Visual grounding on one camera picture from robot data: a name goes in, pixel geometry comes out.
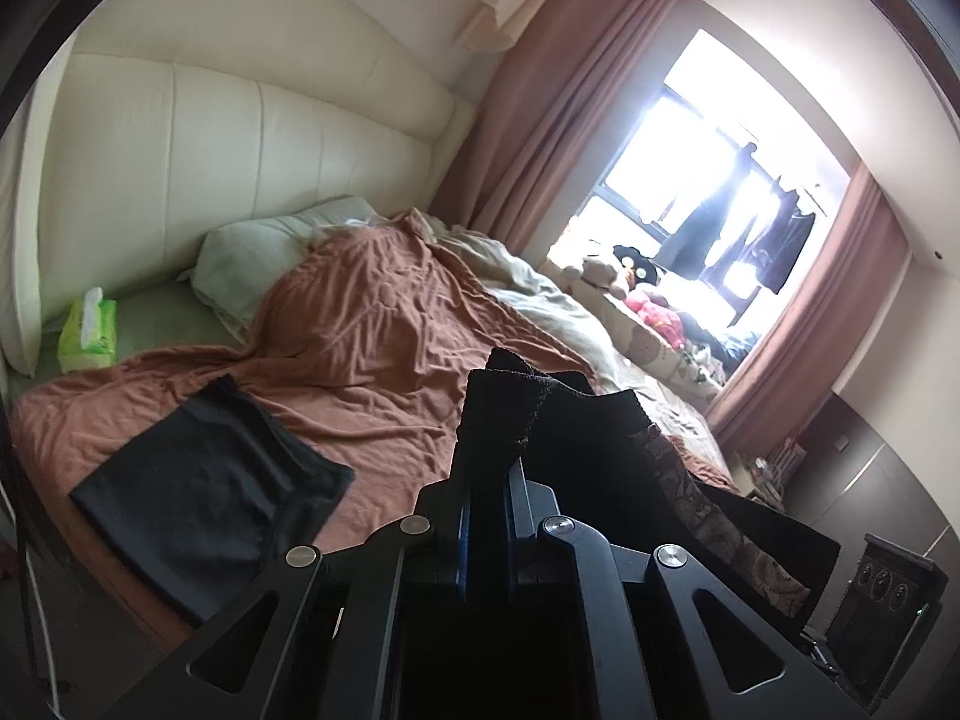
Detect dark hanging jacket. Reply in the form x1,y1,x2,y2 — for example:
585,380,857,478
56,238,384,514
662,141,760,280

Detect dark hanging shirt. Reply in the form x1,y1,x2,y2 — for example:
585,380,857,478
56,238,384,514
756,178,820,295

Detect cream duvet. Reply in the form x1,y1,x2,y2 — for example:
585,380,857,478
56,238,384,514
418,208,722,422

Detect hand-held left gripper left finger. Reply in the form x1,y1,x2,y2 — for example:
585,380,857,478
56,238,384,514
105,480,472,720

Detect green tissue pack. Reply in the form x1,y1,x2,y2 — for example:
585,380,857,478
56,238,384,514
58,287,120,374

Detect red plush toy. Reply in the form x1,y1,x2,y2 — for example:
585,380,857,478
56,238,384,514
625,287,677,329

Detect black plush toy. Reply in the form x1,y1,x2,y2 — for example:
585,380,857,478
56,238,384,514
613,242,662,287

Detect pale green pillow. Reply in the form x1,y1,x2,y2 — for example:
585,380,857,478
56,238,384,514
190,193,385,332

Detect green bed sheet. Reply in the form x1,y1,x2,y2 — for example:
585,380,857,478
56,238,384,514
34,280,250,377

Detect cream padded headboard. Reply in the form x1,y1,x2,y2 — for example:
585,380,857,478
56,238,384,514
0,51,479,377

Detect pink curtain beside nightstand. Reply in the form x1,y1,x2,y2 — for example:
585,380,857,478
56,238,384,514
707,163,914,437

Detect orange-brown blanket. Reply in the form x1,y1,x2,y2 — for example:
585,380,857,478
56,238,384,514
11,210,737,647

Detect bright window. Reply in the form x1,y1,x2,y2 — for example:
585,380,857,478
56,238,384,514
553,28,857,377

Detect black shorts with floral trim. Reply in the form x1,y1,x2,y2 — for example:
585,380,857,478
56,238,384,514
448,345,841,625
69,373,357,628

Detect cream nightstand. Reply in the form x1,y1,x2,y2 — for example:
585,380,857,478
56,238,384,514
729,433,809,505

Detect dark wall cabinet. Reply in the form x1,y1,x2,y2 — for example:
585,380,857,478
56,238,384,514
786,392,960,572

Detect pink curtain beside headboard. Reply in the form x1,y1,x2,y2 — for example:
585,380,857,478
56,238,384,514
430,0,682,265

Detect black box with round dials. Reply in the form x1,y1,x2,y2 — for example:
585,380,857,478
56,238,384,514
823,531,947,715

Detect beige plush bear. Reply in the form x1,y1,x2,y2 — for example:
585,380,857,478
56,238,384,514
576,255,625,295

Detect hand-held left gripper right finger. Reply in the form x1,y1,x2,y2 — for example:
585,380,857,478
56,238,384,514
506,465,875,720

